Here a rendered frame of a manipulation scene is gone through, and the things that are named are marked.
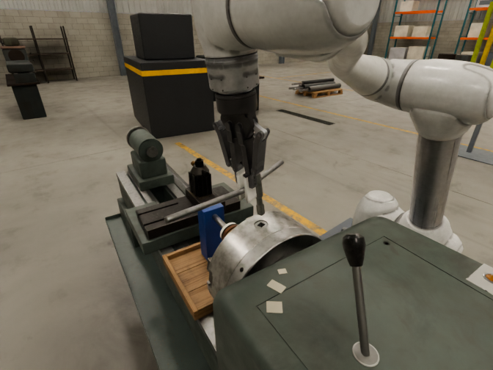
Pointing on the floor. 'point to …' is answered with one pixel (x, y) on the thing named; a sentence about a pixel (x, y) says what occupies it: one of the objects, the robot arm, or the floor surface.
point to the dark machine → (168, 76)
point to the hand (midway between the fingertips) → (246, 184)
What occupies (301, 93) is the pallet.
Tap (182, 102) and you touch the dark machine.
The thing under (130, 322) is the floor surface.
